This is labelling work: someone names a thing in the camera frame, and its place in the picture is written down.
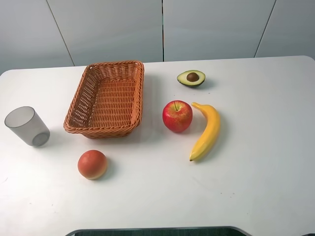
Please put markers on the yellow banana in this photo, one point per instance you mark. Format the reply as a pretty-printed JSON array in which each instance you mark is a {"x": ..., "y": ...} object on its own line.
[{"x": 210, "y": 134}]

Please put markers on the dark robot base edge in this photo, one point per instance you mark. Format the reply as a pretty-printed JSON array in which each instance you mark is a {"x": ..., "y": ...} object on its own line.
[{"x": 173, "y": 231}]

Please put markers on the brown wicker basket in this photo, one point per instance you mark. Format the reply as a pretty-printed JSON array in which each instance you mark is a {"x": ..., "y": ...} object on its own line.
[{"x": 108, "y": 101}]

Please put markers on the red apple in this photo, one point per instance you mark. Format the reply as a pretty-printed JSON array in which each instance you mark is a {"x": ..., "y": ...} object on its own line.
[{"x": 177, "y": 116}]

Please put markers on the halved avocado with pit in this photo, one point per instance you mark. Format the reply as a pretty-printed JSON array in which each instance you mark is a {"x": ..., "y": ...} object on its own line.
[{"x": 191, "y": 78}]

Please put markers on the round orange bread bun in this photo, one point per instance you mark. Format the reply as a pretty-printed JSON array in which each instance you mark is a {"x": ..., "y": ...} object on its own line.
[{"x": 92, "y": 164}]

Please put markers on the grey translucent plastic cup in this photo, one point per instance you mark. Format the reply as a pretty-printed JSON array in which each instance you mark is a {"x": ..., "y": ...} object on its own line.
[{"x": 28, "y": 126}]

